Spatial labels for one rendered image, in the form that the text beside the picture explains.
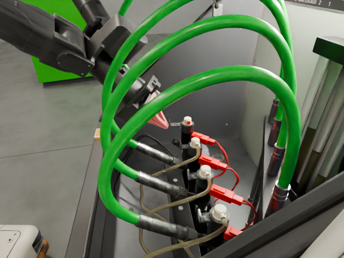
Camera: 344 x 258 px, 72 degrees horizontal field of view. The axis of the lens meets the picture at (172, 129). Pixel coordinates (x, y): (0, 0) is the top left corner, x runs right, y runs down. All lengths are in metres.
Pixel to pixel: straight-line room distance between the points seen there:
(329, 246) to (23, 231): 1.44
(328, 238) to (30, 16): 0.43
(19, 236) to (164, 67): 1.14
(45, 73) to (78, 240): 3.46
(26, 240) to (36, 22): 1.23
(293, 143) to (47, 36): 0.37
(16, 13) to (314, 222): 0.43
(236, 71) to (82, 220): 0.46
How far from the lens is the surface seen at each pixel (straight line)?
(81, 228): 0.56
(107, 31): 0.45
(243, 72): 0.22
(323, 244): 0.21
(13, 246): 1.50
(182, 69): 0.80
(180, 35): 0.28
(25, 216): 2.00
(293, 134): 0.29
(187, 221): 0.50
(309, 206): 0.24
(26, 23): 0.43
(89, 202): 0.60
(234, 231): 0.37
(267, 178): 0.44
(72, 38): 0.45
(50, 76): 3.90
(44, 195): 2.08
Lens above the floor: 1.39
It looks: 33 degrees down
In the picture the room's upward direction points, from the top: straight up
